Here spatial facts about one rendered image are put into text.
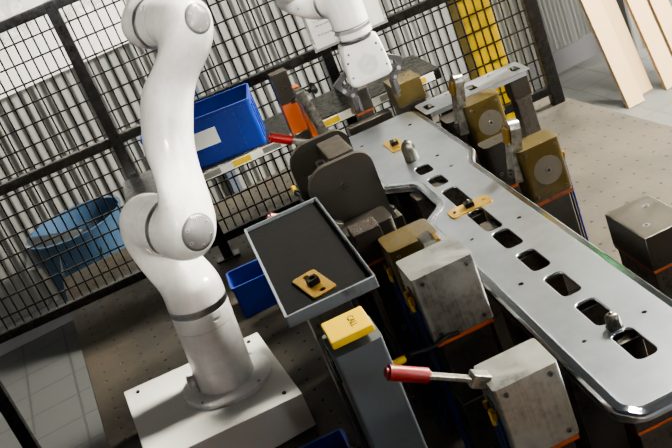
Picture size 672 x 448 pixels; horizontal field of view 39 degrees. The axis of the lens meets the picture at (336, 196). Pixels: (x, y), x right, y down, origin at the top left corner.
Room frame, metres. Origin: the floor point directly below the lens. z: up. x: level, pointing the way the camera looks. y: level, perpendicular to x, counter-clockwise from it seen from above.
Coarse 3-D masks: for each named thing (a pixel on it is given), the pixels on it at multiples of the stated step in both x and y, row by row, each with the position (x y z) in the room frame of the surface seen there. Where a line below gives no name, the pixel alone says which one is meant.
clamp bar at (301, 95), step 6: (312, 84) 2.06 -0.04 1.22; (294, 90) 2.08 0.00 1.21; (300, 90) 2.08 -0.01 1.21; (306, 90) 2.06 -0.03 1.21; (312, 90) 2.06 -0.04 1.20; (294, 96) 2.06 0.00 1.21; (300, 96) 2.05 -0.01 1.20; (306, 96) 2.05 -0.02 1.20; (294, 102) 2.06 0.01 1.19; (300, 102) 2.05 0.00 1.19; (306, 102) 2.05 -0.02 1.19; (306, 108) 2.05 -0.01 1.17; (312, 108) 2.05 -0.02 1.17; (306, 114) 2.08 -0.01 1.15; (312, 114) 2.05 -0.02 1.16; (318, 114) 2.05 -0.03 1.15; (312, 120) 2.05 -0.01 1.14; (318, 120) 2.05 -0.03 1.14; (318, 126) 2.05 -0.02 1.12; (324, 126) 2.05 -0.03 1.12; (318, 132) 2.05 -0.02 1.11
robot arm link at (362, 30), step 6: (366, 24) 2.06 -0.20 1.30; (348, 30) 2.05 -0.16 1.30; (354, 30) 2.04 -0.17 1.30; (360, 30) 2.05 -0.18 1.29; (366, 30) 2.05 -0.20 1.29; (336, 36) 2.07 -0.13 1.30; (342, 36) 2.06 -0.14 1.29; (348, 36) 2.05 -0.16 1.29; (354, 36) 2.04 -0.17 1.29; (360, 36) 2.04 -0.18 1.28
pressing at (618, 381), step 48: (432, 144) 2.00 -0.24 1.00; (432, 192) 1.74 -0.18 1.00; (480, 192) 1.67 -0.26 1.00; (480, 240) 1.48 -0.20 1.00; (528, 240) 1.42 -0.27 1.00; (576, 240) 1.36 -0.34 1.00; (528, 288) 1.27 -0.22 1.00; (624, 288) 1.17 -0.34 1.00; (576, 336) 1.11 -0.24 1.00; (624, 384) 0.98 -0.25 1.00
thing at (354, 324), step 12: (348, 312) 1.12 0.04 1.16; (360, 312) 1.11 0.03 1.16; (324, 324) 1.12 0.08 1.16; (336, 324) 1.11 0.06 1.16; (348, 324) 1.09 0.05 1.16; (360, 324) 1.08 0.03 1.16; (372, 324) 1.07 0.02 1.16; (336, 336) 1.08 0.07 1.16; (348, 336) 1.07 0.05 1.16; (360, 336) 1.07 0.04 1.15; (336, 348) 1.07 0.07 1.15
